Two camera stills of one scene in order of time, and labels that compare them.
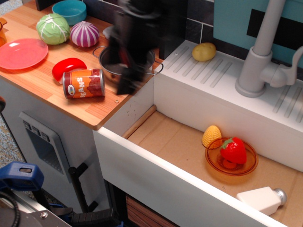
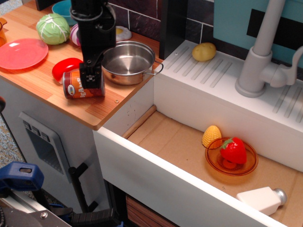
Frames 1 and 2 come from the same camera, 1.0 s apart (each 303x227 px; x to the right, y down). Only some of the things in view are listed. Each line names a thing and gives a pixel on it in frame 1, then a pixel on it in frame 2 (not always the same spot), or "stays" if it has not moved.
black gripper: x=135 y=41 to x=98 y=36
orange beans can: x=84 y=83 stays
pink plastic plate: x=22 y=53 stays
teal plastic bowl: x=74 y=11 stays
